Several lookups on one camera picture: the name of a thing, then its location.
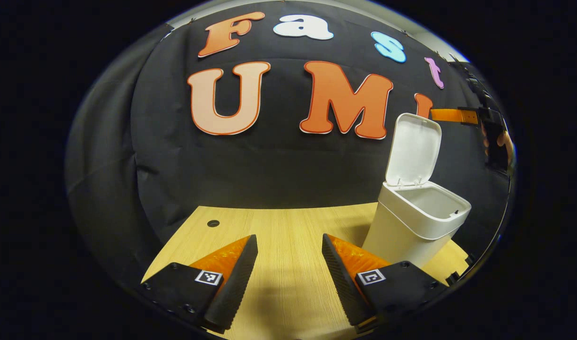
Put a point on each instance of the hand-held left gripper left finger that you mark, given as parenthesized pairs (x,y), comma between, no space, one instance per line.
(234,283)

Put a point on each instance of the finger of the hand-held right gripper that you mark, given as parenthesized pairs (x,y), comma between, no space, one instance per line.
(451,115)

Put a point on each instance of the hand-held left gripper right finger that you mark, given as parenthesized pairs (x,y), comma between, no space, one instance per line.
(343,278)

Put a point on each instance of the white desktop garbage bin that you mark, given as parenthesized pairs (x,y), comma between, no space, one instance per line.
(416,212)

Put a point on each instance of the wooden desktop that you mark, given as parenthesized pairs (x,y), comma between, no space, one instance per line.
(288,236)

